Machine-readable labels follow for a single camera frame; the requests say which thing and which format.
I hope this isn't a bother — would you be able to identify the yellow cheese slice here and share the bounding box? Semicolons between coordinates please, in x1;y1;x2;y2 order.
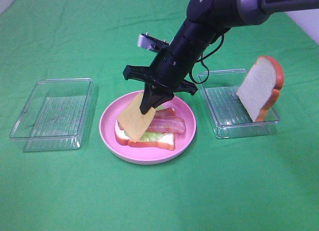
117;92;156;141

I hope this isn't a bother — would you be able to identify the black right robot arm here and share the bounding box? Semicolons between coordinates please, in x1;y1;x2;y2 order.
123;0;319;114

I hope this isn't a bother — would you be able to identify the pink round plate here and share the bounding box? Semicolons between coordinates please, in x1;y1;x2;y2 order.
99;91;196;165

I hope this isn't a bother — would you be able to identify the bacon strip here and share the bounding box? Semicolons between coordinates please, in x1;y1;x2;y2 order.
155;108;175;116
147;116;186;134

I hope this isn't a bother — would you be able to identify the green lettuce leaf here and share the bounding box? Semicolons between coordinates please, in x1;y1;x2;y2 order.
115;104;175;143

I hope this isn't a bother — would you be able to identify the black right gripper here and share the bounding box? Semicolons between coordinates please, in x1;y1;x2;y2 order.
123;19;199;115

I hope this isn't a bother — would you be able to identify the left clear plastic tray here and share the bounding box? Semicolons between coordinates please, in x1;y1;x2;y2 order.
9;78;93;152

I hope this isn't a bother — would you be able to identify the green tablecloth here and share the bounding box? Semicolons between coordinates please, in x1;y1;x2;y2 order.
0;0;319;231

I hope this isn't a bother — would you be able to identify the right clear plastic tray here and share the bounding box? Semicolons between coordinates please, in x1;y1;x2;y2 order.
197;68;279;139

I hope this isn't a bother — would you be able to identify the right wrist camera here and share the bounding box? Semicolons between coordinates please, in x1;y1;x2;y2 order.
137;33;169;53

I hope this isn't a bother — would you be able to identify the clear plastic tray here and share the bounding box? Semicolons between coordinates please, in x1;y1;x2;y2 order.
9;78;93;152
197;68;279;139

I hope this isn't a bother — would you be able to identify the bread slice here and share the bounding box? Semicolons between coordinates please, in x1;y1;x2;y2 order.
236;55;284;122
114;120;175;151

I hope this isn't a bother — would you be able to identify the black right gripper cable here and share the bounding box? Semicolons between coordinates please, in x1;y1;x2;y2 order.
189;33;225;84

